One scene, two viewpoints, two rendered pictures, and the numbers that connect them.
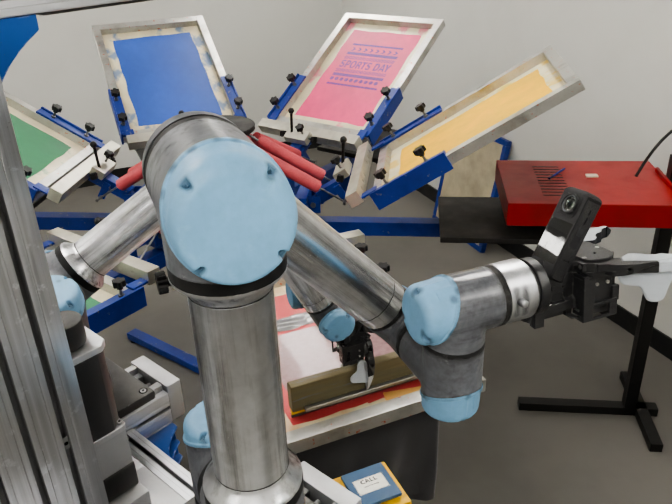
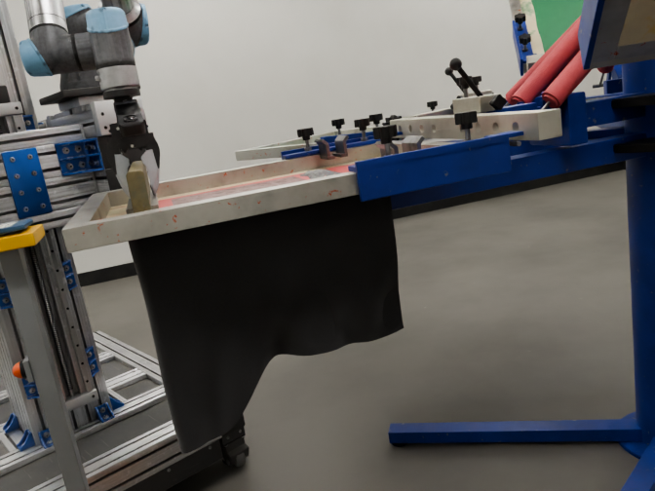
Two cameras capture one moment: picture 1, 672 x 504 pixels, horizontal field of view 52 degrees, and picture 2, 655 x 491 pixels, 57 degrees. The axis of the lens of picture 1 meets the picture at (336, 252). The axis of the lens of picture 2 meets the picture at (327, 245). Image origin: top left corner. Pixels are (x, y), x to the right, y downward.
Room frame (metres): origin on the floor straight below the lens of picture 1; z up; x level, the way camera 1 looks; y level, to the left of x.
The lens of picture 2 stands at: (1.92, -1.23, 1.11)
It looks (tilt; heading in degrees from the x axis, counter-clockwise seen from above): 13 degrees down; 98
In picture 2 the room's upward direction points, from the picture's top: 9 degrees counter-clockwise
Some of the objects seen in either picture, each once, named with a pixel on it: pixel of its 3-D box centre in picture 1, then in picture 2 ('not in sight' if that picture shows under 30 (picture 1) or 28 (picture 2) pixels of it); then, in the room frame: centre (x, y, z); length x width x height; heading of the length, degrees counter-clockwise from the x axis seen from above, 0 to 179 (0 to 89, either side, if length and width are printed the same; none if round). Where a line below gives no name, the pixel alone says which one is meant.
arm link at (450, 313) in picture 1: (454, 307); not in sight; (0.69, -0.14, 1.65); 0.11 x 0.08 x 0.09; 111
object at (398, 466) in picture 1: (367, 464); (160, 315); (1.39, -0.06, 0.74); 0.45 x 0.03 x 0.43; 113
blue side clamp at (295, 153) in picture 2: not in sight; (338, 155); (1.77, 0.40, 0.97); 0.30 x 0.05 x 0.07; 23
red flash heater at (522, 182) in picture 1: (581, 191); not in sight; (2.45, -0.95, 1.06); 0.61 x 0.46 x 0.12; 83
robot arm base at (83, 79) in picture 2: not in sight; (84, 73); (1.06, 0.52, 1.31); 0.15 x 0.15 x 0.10
